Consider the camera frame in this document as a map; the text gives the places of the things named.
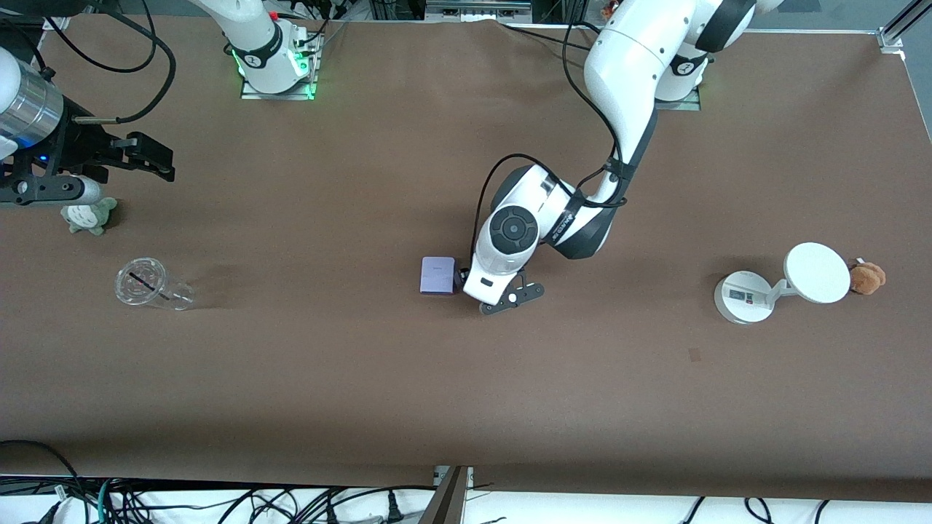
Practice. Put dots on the orange object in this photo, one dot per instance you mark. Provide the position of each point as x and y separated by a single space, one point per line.
609 9

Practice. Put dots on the aluminium frame profile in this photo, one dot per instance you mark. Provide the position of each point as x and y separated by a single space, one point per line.
892 38

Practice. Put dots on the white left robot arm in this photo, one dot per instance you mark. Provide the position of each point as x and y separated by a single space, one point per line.
633 65

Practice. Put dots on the silver box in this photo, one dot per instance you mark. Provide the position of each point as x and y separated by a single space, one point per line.
477 9

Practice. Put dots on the clear plastic cup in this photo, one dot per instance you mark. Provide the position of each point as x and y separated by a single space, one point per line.
142 282

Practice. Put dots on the black power plug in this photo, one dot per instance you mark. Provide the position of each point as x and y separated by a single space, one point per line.
395 508

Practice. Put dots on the small purple box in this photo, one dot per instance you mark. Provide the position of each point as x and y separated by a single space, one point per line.
437 276

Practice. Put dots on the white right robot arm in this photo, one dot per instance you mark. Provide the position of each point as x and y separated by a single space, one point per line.
255 40

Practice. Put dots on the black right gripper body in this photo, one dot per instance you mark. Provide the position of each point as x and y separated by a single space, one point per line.
79 143

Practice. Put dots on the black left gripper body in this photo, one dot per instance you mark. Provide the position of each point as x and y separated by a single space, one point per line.
459 277

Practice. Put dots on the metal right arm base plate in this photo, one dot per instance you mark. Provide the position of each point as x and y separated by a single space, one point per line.
309 80

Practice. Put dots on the grey green plush toy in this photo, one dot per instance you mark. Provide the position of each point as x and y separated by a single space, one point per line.
89 217

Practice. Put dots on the grey metal post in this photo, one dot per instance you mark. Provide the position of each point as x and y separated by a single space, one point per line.
448 498

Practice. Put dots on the small metal corner bracket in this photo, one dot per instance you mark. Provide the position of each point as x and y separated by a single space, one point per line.
51 23

